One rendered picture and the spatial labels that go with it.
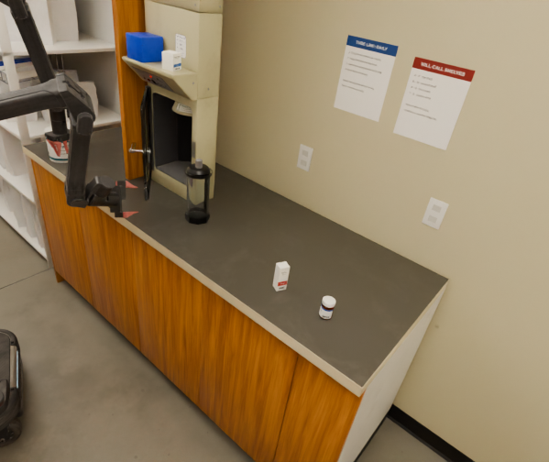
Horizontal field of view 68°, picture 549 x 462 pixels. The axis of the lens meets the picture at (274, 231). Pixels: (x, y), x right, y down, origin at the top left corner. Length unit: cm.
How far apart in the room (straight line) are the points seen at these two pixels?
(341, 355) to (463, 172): 79
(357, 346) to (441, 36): 105
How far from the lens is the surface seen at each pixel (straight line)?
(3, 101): 129
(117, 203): 165
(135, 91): 197
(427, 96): 161
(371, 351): 133
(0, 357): 231
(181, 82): 162
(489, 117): 156
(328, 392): 137
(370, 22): 170
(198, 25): 164
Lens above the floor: 187
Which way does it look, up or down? 33 degrees down
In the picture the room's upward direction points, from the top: 8 degrees clockwise
